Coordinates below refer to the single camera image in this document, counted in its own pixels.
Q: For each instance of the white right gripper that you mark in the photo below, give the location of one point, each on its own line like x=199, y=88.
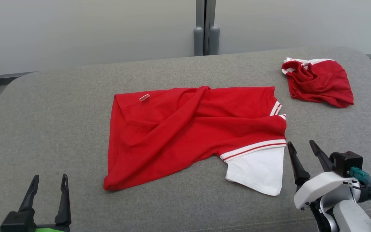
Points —
x=319, y=190

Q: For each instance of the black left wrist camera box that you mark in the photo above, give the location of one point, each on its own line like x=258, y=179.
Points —
x=18, y=222

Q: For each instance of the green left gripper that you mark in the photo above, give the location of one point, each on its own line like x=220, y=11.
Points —
x=52, y=229

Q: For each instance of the red shirt white sleeves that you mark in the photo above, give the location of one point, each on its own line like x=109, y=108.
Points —
x=172, y=129

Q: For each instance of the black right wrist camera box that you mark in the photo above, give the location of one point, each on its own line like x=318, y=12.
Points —
x=346, y=162

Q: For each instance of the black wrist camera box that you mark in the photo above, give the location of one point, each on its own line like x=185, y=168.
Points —
x=346, y=162
x=18, y=222

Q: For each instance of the grey fabric sofa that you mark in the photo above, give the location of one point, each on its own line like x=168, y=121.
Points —
x=60, y=112

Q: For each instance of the grey double partition post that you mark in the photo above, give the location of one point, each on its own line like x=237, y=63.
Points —
x=206, y=19

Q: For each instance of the red shorts white stripe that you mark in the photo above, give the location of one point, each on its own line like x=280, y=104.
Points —
x=324, y=83

